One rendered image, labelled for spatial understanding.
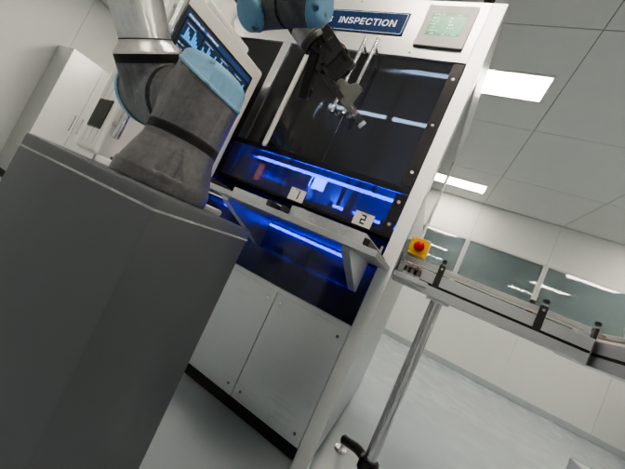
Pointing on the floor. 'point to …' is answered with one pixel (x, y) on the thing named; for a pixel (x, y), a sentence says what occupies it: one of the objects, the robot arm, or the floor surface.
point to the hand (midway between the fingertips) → (351, 111)
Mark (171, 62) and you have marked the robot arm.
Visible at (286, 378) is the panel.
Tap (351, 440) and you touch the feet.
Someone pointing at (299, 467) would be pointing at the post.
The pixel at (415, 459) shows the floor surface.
